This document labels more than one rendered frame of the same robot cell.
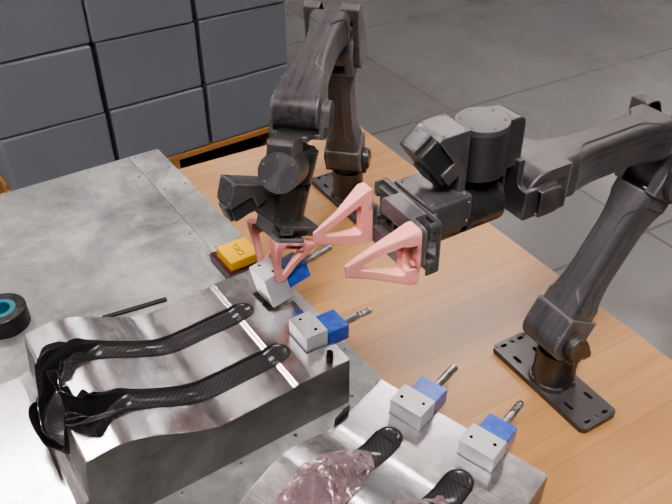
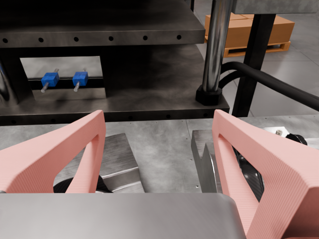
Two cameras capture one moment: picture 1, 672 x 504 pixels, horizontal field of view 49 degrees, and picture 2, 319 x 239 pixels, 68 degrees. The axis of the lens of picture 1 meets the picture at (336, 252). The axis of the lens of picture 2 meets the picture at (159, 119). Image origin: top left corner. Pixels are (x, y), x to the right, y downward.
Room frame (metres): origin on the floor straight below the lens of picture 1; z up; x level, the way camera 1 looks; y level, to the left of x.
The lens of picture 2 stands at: (0.64, -0.08, 1.27)
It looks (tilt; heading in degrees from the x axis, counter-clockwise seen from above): 37 degrees down; 120
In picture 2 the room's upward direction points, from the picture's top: straight up
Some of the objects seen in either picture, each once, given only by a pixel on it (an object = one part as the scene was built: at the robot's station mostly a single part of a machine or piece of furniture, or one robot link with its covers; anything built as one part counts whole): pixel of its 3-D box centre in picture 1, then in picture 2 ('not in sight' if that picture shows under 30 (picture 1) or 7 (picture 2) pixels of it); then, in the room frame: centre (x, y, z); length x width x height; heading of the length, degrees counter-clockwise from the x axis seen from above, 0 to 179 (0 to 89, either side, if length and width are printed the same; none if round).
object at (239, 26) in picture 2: not in sight; (245, 32); (-0.07, 3.65, 0.20); 1.14 x 0.82 x 0.40; 39
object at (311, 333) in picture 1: (335, 325); not in sight; (0.81, 0.00, 0.89); 0.13 x 0.05 x 0.05; 123
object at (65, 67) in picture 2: not in sight; (79, 53); (-0.19, 0.62, 0.87); 0.50 x 0.27 x 0.17; 124
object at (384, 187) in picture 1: (425, 218); not in sight; (0.64, -0.09, 1.20); 0.10 x 0.07 x 0.07; 31
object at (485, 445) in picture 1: (498, 431); not in sight; (0.64, -0.22, 0.86); 0.13 x 0.05 x 0.05; 141
